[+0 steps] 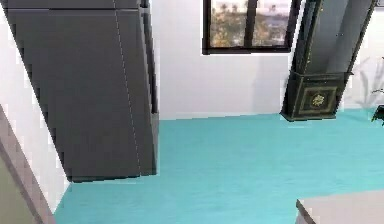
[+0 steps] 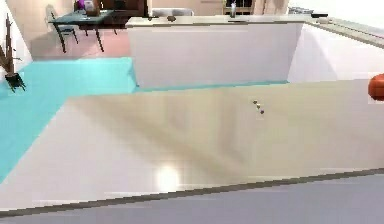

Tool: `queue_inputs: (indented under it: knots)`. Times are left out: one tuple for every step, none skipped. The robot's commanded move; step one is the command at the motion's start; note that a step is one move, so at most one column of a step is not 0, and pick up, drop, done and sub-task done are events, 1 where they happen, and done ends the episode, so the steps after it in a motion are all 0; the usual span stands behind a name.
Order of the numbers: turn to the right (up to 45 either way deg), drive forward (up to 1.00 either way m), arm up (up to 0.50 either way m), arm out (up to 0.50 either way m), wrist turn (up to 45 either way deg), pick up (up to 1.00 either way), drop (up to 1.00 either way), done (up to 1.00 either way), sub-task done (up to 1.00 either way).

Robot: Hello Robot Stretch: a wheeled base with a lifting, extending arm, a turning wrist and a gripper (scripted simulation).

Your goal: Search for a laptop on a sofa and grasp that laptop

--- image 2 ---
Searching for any white kitchen counter island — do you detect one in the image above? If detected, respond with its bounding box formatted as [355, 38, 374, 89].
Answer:
[125, 14, 384, 90]

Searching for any dark brown cabinet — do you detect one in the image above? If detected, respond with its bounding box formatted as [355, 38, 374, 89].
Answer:
[99, 0, 149, 29]

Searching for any small dark keychain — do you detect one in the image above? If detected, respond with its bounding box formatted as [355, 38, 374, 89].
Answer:
[252, 99, 266, 115]

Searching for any beige worktop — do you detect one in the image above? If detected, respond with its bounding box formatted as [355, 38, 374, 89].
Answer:
[0, 78, 384, 219]

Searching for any orange ball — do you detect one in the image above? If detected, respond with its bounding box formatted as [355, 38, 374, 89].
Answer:
[367, 73, 384, 102]

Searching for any dark green dining table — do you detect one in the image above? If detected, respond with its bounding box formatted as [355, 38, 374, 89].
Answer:
[48, 9, 118, 53]

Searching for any brown box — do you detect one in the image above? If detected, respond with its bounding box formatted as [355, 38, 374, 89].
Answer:
[85, 1, 102, 17]

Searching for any black dining chair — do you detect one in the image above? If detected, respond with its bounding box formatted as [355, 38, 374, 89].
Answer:
[45, 4, 80, 54]

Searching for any brown bare-branch house plant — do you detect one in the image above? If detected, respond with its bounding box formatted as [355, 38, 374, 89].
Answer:
[0, 13, 27, 94]

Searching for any grey sofa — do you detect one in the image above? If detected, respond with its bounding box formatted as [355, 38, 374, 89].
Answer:
[151, 7, 195, 18]

